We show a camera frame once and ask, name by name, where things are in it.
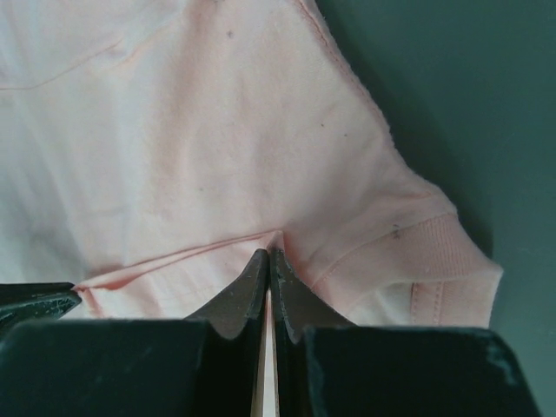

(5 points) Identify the salmon pink t-shirt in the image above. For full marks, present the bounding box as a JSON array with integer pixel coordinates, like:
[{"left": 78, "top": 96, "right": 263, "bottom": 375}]
[{"left": 0, "top": 0, "right": 505, "bottom": 417}]

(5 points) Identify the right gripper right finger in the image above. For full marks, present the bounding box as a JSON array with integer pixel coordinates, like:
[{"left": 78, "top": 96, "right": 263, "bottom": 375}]
[{"left": 269, "top": 248, "right": 539, "bottom": 416}]

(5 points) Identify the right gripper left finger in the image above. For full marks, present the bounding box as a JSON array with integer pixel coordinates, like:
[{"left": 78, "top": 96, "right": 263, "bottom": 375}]
[{"left": 1, "top": 249, "right": 268, "bottom": 416}]

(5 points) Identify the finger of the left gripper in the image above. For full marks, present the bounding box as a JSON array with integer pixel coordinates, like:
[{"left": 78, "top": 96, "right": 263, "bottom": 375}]
[{"left": 1, "top": 282, "right": 82, "bottom": 324}]

